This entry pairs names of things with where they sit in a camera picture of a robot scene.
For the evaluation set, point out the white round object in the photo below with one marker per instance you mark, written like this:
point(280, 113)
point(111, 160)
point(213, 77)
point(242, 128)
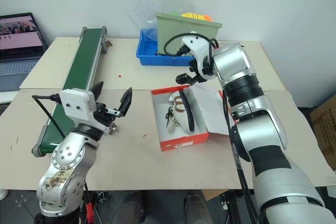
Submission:
point(3, 193)

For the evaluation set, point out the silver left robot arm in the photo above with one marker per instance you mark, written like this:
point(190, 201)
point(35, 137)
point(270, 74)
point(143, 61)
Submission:
point(68, 155)

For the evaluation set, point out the orange shoebox with white lining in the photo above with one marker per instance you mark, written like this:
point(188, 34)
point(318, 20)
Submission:
point(204, 100)

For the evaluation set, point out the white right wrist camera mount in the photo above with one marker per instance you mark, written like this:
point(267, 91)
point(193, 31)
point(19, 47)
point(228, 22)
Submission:
point(198, 48)

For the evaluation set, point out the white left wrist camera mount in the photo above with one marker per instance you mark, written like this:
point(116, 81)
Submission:
point(76, 103)

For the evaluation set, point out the brown cardboard carton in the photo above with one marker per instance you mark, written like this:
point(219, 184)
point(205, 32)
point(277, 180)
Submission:
point(324, 129)

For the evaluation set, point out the sage green box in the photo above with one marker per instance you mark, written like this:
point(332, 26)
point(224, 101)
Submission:
point(181, 28)

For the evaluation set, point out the green toy block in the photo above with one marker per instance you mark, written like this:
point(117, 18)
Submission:
point(174, 13)

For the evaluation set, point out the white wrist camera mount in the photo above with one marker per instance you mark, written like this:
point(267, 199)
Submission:
point(76, 103)
point(198, 48)

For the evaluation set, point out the red tag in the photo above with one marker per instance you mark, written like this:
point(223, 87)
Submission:
point(90, 212)

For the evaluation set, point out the green conveyor belt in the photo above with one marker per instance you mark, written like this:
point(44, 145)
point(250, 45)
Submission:
point(81, 69)

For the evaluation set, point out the orange toy block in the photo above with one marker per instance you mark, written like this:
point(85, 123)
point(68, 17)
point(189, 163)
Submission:
point(208, 18)

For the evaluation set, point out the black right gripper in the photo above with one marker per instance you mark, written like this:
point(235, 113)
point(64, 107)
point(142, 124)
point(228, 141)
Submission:
point(195, 70)

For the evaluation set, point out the beige cardboard table sheet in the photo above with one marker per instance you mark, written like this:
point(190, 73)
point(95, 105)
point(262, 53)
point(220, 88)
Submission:
point(136, 163)
point(126, 61)

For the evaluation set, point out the small brown scrap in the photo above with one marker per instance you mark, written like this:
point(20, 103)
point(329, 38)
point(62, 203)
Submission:
point(109, 43)

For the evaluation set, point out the open grey laptop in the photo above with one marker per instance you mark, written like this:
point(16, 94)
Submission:
point(18, 45)

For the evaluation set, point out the dark rounded shape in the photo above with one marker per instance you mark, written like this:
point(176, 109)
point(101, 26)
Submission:
point(198, 209)
point(132, 208)

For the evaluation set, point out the white shoe with black sole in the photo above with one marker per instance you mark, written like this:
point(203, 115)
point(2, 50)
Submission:
point(181, 115)

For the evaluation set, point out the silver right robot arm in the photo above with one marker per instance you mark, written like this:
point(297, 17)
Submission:
point(262, 140)

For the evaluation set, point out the yellow toy block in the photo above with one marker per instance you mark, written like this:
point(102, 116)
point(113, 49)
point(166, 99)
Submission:
point(191, 15)

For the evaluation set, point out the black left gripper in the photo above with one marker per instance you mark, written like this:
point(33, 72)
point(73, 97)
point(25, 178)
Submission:
point(103, 119)

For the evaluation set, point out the blue plastic bin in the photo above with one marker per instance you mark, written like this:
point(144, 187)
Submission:
point(147, 54)

